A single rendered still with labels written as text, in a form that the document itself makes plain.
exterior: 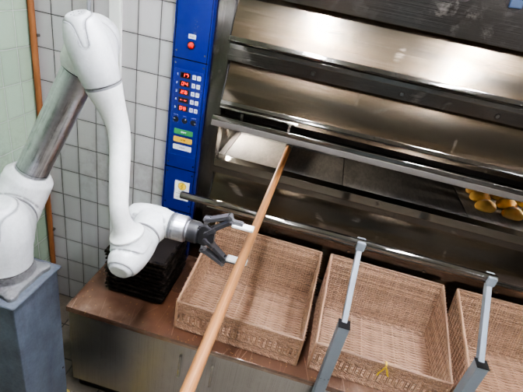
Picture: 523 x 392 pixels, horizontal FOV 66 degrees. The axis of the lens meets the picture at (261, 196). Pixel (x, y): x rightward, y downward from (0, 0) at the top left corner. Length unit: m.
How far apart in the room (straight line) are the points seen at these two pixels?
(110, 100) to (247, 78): 0.76
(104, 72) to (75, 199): 1.34
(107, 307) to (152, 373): 0.37
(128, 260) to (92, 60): 0.54
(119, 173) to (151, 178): 0.89
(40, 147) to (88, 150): 0.80
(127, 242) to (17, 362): 0.59
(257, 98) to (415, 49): 0.64
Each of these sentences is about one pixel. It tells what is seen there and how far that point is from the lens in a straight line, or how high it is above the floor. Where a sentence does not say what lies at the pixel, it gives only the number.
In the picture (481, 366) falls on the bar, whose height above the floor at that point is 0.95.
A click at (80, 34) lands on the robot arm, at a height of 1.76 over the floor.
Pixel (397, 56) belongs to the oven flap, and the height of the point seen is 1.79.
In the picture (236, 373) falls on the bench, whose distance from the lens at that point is 1.88.
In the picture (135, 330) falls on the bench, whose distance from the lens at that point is 1.89.
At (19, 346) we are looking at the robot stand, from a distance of 1.55.
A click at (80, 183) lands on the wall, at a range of 2.33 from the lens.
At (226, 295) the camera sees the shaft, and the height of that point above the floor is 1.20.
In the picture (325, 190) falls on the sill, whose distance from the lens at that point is 1.88.
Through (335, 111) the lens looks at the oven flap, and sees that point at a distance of 1.75.
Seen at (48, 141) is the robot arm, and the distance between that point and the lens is 1.42.
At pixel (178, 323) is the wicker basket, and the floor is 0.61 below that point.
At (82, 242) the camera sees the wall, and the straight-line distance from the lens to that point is 2.54.
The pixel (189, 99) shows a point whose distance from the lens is 1.84.
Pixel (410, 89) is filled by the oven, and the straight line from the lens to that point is 1.74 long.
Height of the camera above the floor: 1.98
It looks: 29 degrees down
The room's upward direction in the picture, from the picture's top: 12 degrees clockwise
